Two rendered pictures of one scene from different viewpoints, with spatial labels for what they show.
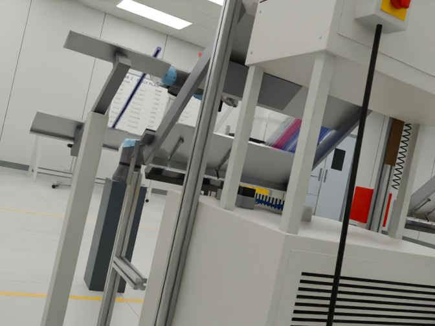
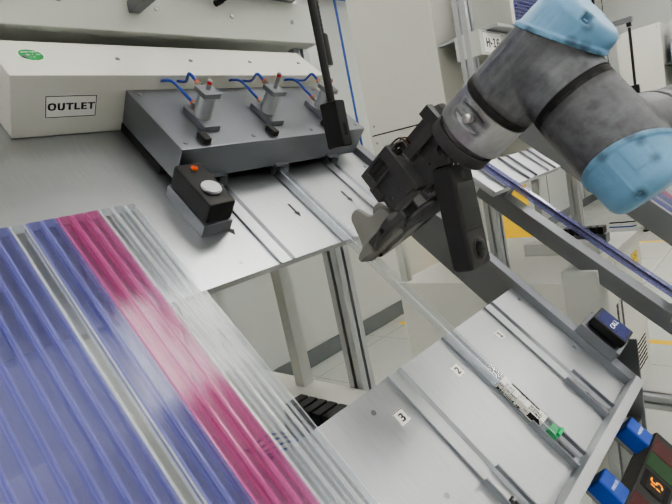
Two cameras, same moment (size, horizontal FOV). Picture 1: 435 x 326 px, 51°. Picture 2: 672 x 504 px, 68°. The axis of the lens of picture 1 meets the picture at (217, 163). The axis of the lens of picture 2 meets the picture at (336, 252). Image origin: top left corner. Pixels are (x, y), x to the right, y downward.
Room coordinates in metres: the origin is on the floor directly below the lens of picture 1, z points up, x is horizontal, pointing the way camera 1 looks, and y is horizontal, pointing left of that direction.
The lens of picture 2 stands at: (2.25, -0.24, 1.07)
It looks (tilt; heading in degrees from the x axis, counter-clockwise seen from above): 9 degrees down; 163
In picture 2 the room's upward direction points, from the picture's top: 12 degrees counter-clockwise
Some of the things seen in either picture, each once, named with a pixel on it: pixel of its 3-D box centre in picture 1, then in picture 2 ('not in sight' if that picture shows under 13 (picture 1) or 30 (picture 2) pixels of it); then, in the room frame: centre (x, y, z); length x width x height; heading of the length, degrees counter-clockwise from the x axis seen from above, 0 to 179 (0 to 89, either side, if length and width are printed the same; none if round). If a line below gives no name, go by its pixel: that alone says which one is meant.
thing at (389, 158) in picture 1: (399, 113); not in sight; (1.50, -0.55, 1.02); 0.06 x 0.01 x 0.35; 118
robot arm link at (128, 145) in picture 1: (134, 151); not in sight; (2.38, 0.43, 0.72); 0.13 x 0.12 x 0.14; 111
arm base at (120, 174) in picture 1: (128, 173); not in sight; (2.37, 0.44, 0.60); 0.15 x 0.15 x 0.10
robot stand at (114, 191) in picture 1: (114, 233); not in sight; (2.37, 0.44, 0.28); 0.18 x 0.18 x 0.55; 25
